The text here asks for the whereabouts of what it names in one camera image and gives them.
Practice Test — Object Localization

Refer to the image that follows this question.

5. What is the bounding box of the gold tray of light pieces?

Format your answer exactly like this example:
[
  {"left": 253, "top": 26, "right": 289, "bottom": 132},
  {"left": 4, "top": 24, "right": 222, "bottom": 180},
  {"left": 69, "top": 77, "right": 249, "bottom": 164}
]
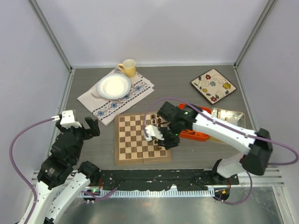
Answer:
[{"left": 207, "top": 107, "right": 246, "bottom": 143}]

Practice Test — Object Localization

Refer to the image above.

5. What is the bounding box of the wooden chess board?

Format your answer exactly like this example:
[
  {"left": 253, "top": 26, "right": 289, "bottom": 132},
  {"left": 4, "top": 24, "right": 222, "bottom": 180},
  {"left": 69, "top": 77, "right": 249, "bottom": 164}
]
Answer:
[{"left": 115, "top": 112, "right": 172, "bottom": 165}]

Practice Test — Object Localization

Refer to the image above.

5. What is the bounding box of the patterned cloth placemat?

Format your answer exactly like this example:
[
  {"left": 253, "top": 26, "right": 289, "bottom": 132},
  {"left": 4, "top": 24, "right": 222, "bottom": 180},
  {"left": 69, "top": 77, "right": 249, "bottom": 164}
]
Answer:
[{"left": 78, "top": 68, "right": 154, "bottom": 126}]

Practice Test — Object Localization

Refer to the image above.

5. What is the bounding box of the aluminium frame rail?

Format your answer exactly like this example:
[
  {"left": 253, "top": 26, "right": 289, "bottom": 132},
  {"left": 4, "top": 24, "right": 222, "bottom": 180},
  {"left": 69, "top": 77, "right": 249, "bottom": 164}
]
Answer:
[{"left": 29, "top": 168, "right": 285, "bottom": 198}]

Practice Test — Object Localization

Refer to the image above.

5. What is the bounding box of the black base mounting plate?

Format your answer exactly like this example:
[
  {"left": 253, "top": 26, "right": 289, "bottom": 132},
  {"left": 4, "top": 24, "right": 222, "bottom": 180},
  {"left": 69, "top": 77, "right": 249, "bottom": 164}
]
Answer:
[{"left": 90, "top": 169, "right": 239, "bottom": 191}]

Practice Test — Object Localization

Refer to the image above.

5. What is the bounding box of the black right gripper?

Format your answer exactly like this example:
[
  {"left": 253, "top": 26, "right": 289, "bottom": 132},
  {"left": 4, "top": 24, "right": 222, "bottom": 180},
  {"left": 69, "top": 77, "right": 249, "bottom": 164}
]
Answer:
[{"left": 154, "top": 119, "right": 182, "bottom": 150}]

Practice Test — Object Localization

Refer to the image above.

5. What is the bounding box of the orange plastic tray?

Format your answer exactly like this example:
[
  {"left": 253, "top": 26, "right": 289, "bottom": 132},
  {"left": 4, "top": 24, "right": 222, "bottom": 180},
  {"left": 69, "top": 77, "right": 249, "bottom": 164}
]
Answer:
[{"left": 178, "top": 104, "right": 211, "bottom": 142}]

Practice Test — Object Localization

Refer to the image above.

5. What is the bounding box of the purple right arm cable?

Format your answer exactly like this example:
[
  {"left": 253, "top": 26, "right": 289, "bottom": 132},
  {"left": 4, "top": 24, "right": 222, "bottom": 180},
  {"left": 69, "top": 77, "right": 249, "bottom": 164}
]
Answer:
[{"left": 142, "top": 97, "right": 299, "bottom": 204}]

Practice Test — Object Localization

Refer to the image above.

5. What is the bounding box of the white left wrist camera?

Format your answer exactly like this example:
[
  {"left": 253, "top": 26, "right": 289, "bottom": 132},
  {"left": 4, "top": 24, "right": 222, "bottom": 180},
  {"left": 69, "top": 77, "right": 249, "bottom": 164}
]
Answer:
[{"left": 51, "top": 110, "right": 82, "bottom": 129}]

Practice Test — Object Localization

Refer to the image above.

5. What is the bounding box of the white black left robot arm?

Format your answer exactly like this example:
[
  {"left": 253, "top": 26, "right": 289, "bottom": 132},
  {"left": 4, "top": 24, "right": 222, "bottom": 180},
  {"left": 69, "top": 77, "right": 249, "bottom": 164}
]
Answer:
[{"left": 9, "top": 114, "right": 100, "bottom": 224}]

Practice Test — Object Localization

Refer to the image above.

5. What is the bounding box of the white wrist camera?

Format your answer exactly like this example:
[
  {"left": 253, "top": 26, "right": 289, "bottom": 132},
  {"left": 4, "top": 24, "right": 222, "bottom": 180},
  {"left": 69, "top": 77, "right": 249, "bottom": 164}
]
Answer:
[
  {"left": 51, "top": 110, "right": 82, "bottom": 129},
  {"left": 144, "top": 125, "right": 164, "bottom": 141}
]

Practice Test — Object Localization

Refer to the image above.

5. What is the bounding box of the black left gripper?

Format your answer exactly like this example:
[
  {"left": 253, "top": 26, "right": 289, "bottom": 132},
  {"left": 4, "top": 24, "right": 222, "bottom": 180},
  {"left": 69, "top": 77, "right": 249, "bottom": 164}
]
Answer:
[{"left": 57, "top": 116, "right": 100, "bottom": 162}]

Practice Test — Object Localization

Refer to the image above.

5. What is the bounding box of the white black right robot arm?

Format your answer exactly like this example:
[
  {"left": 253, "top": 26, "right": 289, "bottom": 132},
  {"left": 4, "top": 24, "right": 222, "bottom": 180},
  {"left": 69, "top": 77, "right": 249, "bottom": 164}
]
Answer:
[{"left": 157, "top": 102, "right": 273, "bottom": 184}]

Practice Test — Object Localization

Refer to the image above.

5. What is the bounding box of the white paper bowl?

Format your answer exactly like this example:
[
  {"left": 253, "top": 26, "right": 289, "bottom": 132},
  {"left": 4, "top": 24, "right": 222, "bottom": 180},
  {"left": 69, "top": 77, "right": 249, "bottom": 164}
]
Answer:
[{"left": 97, "top": 74, "right": 131, "bottom": 99}]

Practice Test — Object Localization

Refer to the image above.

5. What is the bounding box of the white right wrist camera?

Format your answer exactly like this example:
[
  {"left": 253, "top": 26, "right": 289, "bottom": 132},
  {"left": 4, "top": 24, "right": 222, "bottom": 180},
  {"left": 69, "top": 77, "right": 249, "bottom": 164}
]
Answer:
[{"left": 144, "top": 125, "right": 164, "bottom": 141}]

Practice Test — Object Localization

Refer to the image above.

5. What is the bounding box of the floral square plate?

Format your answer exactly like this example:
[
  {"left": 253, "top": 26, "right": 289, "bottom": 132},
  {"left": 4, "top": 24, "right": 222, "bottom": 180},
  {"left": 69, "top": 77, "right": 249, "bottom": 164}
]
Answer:
[{"left": 190, "top": 69, "right": 237, "bottom": 105}]

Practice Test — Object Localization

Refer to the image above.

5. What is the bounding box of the yellow mug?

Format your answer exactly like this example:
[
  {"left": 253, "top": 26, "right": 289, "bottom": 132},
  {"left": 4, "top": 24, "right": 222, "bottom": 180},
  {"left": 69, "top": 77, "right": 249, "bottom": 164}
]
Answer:
[{"left": 118, "top": 59, "right": 136, "bottom": 78}]

